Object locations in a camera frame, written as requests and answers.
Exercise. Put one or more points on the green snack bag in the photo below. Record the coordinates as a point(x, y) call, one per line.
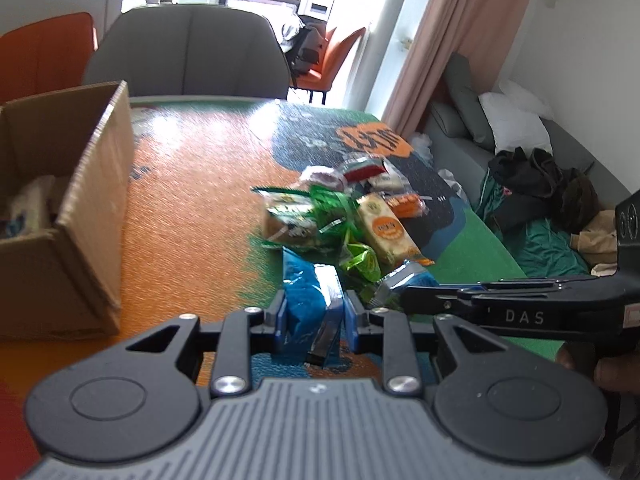
point(300, 220)

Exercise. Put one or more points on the grey chair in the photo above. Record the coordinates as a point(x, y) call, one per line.
point(185, 52)

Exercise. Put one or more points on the brown paper bag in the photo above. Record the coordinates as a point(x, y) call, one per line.
point(597, 242)

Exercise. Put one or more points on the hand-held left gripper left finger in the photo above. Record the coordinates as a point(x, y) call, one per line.
point(280, 317)

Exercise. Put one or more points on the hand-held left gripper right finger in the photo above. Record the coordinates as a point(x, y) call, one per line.
point(351, 317)

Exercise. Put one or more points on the orange snack packet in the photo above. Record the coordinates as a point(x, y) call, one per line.
point(406, 205)

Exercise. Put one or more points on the cardboard box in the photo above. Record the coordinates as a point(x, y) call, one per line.
point(75, 240)

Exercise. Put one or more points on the pink curtain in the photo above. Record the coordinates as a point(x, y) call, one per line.
point(450, 35)

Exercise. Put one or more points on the pink snack packet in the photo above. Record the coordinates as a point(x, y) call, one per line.
point(320, 177)

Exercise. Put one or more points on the person's right hand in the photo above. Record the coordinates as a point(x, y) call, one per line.
point(615, 375)

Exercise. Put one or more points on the green cloth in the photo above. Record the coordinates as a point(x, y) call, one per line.
point(540, 255)

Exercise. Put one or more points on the wall socket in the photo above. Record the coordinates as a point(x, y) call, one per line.
point(407, 43)

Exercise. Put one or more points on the dark clothes pile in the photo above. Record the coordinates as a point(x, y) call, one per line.
point(535, 180)

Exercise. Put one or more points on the grey pillow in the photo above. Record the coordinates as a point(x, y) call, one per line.
point(467, 100)

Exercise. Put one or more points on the orange chair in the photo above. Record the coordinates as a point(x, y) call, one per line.
point(335, 62)
point(45, 57)

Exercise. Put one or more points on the light green snack packet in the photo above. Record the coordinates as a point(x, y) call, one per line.
point(361, 260)

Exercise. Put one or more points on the white packet with blue print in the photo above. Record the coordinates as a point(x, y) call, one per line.
point(32, 202)

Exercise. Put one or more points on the white crumpled tissue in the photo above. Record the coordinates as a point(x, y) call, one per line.
point(421, 145)
point(452, 182)

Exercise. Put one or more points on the yellow cracker packet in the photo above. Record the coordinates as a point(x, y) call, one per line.
point(387, 232)

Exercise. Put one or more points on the grey sofa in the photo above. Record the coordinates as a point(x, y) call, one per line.
point(460, 152)

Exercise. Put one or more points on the black bag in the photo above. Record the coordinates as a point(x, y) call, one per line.
point(305, 47)

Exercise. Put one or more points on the white pillow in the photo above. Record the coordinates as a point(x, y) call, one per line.
point(515, 120)

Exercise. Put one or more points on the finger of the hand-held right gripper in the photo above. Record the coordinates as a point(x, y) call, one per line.
point(550, 316)
point(540, 285)

